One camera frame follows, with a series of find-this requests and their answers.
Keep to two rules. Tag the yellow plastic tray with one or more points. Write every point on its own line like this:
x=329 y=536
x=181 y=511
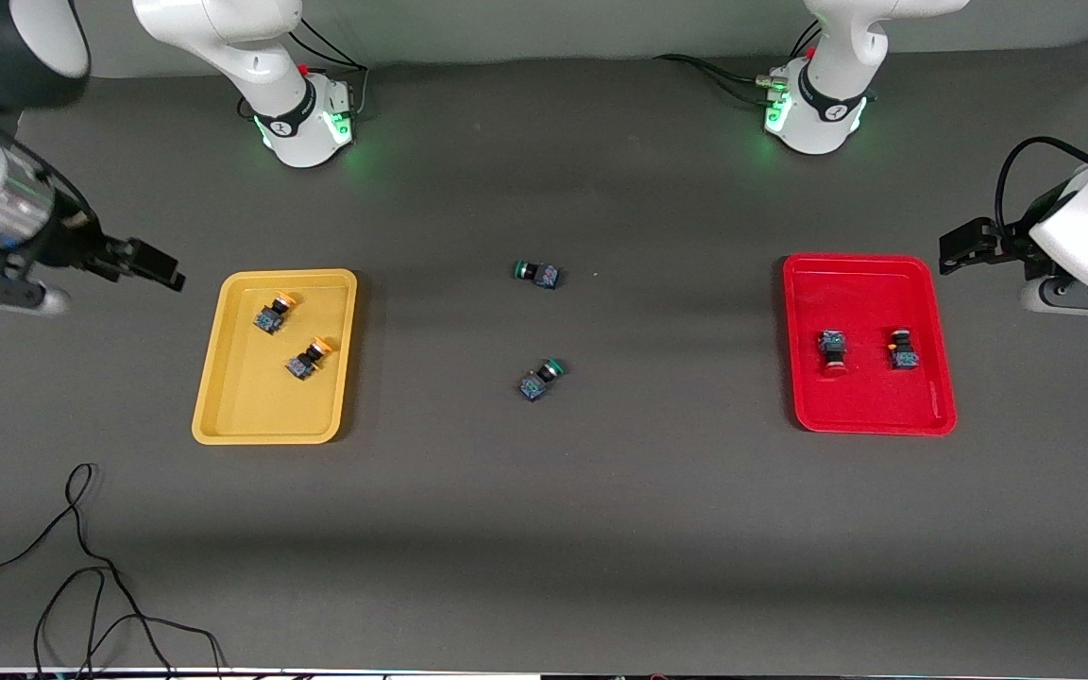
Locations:
x=270 y=397

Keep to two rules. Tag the green push button switch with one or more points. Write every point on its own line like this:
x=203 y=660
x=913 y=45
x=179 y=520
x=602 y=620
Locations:
x=536 y=384
x=542 y=275

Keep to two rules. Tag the red button switch orange tag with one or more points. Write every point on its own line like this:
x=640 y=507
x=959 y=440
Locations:
x=904 y=357

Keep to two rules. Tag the red plastic tray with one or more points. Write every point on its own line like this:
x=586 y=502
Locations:
x=865 y=397

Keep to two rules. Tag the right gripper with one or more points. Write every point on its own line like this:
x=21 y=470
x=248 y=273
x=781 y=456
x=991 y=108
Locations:
x=72 y=243

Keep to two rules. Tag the yellow push button switch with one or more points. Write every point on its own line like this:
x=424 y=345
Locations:
x=301 y=365
x=270 y=319

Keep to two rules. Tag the red push button switch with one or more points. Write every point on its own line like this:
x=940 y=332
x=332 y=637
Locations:
x=832 y=345

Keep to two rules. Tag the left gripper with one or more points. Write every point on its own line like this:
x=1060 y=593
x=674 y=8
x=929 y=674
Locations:
x=1005 y=237

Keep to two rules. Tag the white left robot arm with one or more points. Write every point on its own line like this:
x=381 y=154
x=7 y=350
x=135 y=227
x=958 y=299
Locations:
x=827 y=104

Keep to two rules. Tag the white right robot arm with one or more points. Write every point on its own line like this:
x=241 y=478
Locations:
x=280 y=104

